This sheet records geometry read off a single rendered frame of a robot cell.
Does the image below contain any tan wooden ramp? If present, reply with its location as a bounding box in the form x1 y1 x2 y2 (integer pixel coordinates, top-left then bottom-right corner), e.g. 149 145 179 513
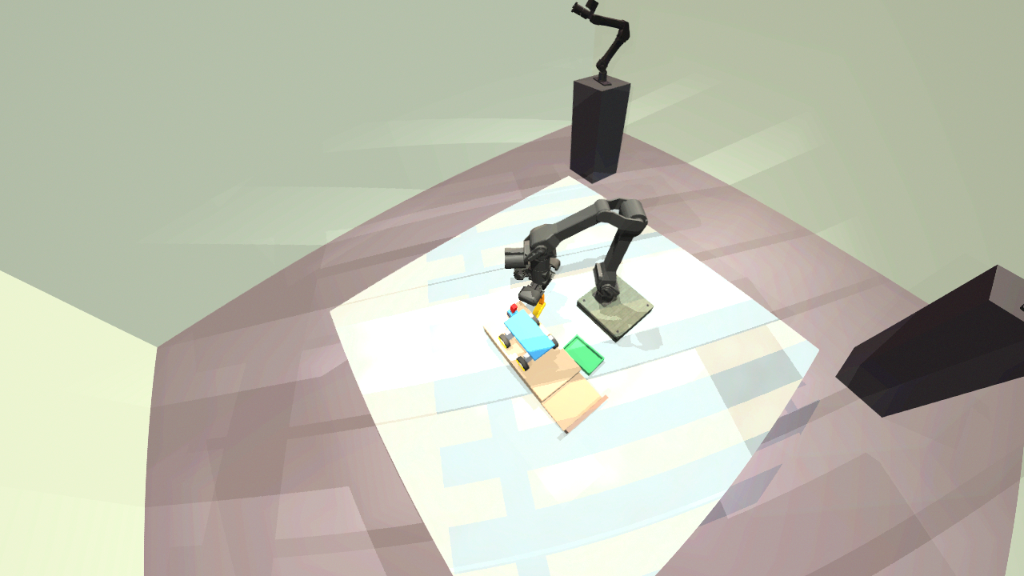
483 308 608 434

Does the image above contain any green tray floor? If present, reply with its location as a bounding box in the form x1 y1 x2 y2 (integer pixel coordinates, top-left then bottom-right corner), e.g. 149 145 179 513
565 338 601 372

